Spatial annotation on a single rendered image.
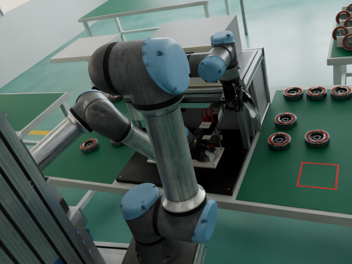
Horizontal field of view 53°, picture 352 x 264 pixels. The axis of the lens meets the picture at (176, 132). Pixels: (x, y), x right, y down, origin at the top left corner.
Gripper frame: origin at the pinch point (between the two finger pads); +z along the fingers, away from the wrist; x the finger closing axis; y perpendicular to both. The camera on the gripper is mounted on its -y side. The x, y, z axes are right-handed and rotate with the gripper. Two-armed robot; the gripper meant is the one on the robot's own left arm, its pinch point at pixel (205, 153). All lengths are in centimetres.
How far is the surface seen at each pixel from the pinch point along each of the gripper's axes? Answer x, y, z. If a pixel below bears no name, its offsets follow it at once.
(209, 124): 2.1, -13.0, -7.2
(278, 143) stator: 34.3, -10.4, 7.1
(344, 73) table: 55, -136, 147
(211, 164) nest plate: 5.1, 6.2, -2.3
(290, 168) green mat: 41.9, 3.3, 3.0
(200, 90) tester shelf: 0.8, -24.4, -22.4
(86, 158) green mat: -77, 8, 1
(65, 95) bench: -157, -58, 40
